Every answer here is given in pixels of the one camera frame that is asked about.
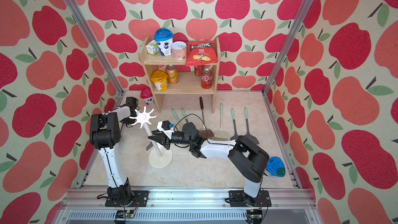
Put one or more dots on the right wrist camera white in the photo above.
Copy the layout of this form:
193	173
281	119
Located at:
166	127

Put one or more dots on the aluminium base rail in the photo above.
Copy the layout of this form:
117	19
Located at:
173	205

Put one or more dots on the wooden two-tier shelf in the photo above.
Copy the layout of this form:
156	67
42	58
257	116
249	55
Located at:
188	82

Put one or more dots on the yellow mango cup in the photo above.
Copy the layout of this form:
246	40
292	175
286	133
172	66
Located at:
159	78

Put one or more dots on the red cola can back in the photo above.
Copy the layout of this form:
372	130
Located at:
198	70

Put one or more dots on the cream spoon green handle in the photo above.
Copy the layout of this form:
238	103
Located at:
221	134

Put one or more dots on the red cola can front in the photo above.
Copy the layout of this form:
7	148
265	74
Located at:
206	78

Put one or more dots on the orange soda can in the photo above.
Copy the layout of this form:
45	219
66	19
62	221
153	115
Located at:
172	74

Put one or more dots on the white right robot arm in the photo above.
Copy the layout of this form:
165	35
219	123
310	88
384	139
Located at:
247	157

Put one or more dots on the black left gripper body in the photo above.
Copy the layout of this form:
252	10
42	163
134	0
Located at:
129	121

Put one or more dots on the small white green carton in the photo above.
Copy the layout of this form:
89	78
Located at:
152	47

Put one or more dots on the grey turner green handle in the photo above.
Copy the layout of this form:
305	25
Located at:
235	136

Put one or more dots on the pink tin can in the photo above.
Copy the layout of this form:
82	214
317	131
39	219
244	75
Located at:
179	50

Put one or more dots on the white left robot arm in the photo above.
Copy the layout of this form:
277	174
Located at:
105	135

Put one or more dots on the red chips bag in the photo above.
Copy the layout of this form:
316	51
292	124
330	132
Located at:
201	53

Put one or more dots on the aluminium frame post left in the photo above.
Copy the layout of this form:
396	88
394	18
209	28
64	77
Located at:
94	44

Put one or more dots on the aluminium frame post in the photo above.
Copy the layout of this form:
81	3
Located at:
94	44
297	23

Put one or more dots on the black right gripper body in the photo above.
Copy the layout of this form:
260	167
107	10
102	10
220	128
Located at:
178	139

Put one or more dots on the red cola can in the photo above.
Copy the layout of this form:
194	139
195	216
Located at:
206	78
198	70

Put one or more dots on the steel spoon dark wooden handle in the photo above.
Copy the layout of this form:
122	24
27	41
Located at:
205	132

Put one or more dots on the blue lid yogurt cup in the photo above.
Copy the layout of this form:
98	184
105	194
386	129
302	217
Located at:
164	40

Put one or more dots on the aluminium frame post right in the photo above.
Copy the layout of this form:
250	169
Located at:
297	23

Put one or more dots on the red lid small cup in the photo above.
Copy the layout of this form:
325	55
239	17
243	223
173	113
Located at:
147	96

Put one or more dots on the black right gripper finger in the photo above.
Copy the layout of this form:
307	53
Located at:
157	143
156	136

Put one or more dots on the blue lid cup on floor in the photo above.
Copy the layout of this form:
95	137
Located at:
275	167

